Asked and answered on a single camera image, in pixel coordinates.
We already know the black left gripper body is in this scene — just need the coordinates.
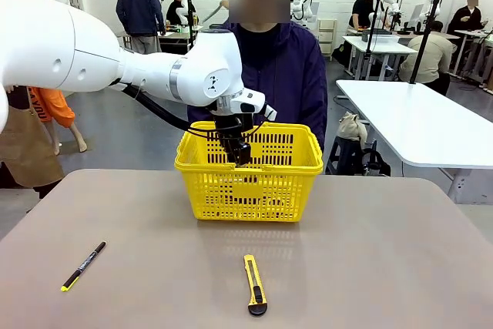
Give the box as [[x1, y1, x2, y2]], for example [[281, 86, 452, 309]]
[[212, 111, 255, 142]]

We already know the yellow plastic shopping basket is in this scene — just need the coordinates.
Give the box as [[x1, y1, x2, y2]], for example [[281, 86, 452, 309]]
[[173, 120, 324, 224]]

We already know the person in purple jacket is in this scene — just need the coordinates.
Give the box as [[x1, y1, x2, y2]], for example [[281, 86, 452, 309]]
[[187, 0, 329, 149]]

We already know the seated person in black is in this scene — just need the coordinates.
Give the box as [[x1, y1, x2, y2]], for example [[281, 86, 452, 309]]
[[165, 0, 194, 26]]

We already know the person in black t-shirt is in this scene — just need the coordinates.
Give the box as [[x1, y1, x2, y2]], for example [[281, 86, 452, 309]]
[[347, 0, 383, 32]]

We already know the person in beige shirt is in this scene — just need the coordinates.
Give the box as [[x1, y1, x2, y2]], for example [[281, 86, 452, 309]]
[[398, 20, 455, 97]]

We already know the seated person in dark jacket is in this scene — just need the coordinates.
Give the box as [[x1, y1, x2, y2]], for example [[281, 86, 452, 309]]
[[446, 0, 485, 35]]

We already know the black stool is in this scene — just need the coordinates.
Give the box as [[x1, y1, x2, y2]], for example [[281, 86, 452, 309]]
[[326, 136, 364, 176]]

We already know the dark background work table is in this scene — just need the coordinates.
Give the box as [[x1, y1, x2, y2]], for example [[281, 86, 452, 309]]
[[122, 23, 204, 55]]

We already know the beige cloth bag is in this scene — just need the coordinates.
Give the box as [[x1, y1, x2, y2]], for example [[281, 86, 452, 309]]
[[337, 111, 367, 142]]

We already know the white drawer cabinet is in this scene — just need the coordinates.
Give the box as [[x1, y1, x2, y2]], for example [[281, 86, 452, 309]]
[[316, 18, 339, 57]]

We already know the black backpack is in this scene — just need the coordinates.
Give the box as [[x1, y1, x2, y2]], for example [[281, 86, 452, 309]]
[[361, 146, 391, 177]]

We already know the yellow utility knife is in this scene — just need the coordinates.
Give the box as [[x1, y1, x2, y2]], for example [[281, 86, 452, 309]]
[[243, 254, 268, 317]]

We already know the man in blue jacket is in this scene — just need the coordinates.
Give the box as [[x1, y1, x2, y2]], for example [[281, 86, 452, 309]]
[[115, 0, 167, 55]]

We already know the large white table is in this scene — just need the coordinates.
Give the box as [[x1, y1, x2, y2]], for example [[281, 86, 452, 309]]
[[334, 79, 493, 205]]

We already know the small white table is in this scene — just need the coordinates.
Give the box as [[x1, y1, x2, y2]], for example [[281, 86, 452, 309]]
[[341, 34, 419, 80]]

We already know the thin black stand pole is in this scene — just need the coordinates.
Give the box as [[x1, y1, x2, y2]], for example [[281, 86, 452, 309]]
[[364, 0, 385, 80]]

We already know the mannequin with orange trousers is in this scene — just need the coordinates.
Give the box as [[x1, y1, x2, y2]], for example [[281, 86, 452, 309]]
[[27, 88, 89, 156]]

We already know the black pen with yellow end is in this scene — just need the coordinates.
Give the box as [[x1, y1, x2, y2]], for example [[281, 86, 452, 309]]
[[60, 241, 107, 293]]

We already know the mannequin with brown apron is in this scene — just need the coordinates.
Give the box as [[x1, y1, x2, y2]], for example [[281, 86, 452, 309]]
[[0, 0, 65, 199]]

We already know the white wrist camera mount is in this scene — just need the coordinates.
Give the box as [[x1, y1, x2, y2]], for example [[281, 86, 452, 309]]
[[230, 89, 278, 123]]

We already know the black left arm cable sleeve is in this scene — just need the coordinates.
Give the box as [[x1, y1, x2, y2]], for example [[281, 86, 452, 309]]
[[111, 80, 196, 133]]

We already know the black camera stand pole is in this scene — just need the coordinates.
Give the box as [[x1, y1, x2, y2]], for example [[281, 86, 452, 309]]
[[408, 0, 444, 86]]

